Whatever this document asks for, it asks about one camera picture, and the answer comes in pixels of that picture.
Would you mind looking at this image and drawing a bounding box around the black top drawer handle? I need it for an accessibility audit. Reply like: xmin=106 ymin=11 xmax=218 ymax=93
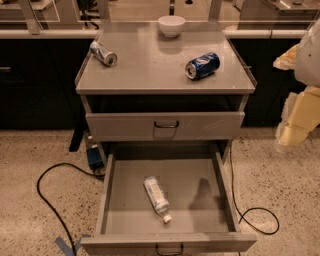
xmin=154 ymin=121 xmax=180 ymax=129

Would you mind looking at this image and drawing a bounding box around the blue soda can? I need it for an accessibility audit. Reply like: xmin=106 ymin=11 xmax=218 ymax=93
xmin=185 ymin=52 xmax=220 ymax=80

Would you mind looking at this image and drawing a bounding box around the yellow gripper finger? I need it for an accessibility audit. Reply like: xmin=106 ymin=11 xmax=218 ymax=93
xmin=273 ymin=45 xmax=298 ymax=70
xmin=275 ymin=86 xmax=320 ymax=153

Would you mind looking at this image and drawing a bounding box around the open middle drawer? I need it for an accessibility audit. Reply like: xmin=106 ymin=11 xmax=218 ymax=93
xmin=81 ymin=153 xmax=256 ymax=256

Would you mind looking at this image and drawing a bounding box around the black floor cable right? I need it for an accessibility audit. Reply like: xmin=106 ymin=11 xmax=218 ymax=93
xmin=228 ymin=146 xmax=280 ymax=236

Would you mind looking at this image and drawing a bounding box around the blue power box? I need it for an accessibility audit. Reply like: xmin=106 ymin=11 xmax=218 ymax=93
xmin=86 ymin=145 xmax=104 ymax=171

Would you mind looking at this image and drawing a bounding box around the white railing bar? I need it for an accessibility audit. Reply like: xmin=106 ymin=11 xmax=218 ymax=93
xmin=0 ymin=30 xmax=307 ymax=39

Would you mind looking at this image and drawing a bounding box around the grey drawer cabinet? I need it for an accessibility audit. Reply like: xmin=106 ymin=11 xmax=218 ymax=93
xmin=76 ymin=22 xmax=256 ymax=156

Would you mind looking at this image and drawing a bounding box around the black middle drawer handle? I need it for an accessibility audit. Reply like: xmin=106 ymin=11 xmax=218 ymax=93
xmin=155 ymin=244 xmax=184 ymax=256

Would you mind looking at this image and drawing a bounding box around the closed top drawer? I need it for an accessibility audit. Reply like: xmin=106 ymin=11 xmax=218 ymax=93
xmin=86 ymin=112 xmax=244 ymax=141

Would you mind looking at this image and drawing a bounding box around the clear blue-label plastic bottle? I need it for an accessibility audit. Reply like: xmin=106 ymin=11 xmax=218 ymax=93
xmin=143 ymin=176 xmax=172 ymax=224

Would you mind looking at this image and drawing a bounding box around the black drawer handle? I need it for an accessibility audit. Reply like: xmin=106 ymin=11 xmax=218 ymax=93
xmin=154 ymin=121 xmax=180 ymax=129
xmin=155 ymin=244 xmax=184 ymax=256

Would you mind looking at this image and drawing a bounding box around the blue floor tape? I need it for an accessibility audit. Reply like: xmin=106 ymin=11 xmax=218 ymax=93
xmin=55 ymin=237 xmax=82 ymax=256

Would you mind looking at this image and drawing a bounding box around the white bowl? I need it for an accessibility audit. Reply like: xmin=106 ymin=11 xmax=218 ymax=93
xmin=158 ymin=15 xmax=186 ymax=38

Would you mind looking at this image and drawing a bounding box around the silver soda can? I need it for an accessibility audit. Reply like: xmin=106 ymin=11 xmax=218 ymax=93
xmin=90 ymin=41 xmax=117 ymax=67

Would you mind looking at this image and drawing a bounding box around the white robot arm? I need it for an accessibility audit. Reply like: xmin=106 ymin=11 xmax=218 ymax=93
xmin=273 ymin=19 xmax=320 ymax=153

